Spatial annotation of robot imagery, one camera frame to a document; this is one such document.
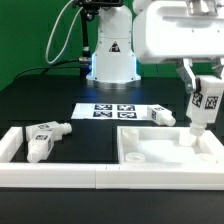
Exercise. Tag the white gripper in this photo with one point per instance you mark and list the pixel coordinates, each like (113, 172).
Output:
(165, 30)

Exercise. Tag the white square tabletop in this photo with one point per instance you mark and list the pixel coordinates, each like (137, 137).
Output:
(167, 145)

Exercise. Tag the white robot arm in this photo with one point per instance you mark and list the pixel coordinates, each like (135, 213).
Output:
(114, 61)

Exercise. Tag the white sheet with tags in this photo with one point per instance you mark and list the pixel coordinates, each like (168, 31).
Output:
(114, 111)

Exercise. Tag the white U-shaped fence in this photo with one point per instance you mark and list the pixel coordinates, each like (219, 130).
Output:
(196, 176)

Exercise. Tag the black post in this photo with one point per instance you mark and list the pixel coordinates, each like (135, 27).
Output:
(89, 10)

